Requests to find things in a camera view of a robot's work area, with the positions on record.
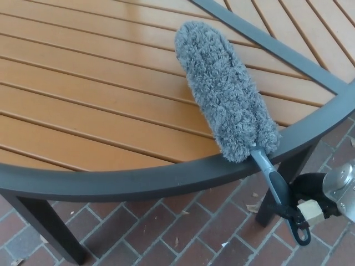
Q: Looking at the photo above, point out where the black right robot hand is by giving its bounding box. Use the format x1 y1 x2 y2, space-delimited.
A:
265 171 343 231

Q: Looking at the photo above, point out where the grey fluffy microfiber duster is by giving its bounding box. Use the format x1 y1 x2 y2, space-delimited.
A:
174 21 312 247

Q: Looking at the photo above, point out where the beige foam block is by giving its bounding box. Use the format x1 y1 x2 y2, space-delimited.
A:
296 201 324 225

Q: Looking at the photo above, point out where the wooden slat patio table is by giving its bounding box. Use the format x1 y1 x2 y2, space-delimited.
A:
0 0 355 203

